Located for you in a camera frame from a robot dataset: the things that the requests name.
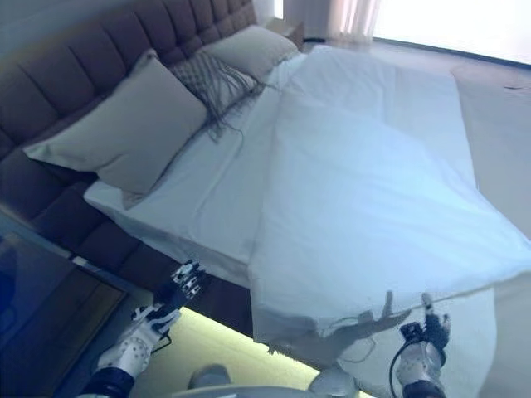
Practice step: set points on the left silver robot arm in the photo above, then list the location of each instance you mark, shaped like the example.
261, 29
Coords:
128, 356

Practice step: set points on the small wooden bedside table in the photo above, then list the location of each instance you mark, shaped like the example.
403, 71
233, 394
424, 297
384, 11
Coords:
296, 35

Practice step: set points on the left robot leg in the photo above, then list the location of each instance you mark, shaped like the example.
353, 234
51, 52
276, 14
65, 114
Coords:
209, 377

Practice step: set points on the white duvet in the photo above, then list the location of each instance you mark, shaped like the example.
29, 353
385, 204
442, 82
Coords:
373, 199

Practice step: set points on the patterned tasselled cushion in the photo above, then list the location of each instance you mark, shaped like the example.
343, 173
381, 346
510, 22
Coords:
207, 72

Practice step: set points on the white fitted mattress sheet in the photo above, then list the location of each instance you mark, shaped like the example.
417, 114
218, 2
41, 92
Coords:
199, 207

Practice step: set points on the beige bed runner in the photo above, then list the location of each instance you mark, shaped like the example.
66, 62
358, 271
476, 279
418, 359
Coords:
498, 145

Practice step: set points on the sheer window curtain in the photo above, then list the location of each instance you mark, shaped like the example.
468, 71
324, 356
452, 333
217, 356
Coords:
352, 20

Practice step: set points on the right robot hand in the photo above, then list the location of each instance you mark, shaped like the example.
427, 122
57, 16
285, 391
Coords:
435, 327

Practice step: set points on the wooden nightstand with drawers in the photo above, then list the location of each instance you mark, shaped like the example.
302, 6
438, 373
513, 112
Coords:
62, 315

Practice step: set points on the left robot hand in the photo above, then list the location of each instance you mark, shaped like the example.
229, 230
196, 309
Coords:
186, 286

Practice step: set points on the robot leg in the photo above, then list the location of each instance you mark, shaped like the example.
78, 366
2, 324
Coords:
334, 383
209, 377

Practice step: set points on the grey tufted headboard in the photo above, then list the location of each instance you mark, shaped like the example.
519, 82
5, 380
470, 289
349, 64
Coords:
62, 79

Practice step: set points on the beige pillow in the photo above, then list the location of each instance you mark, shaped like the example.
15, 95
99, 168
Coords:
253, 49
124, 128

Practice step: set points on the right robot leg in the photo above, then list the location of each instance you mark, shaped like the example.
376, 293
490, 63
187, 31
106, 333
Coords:
334, 383

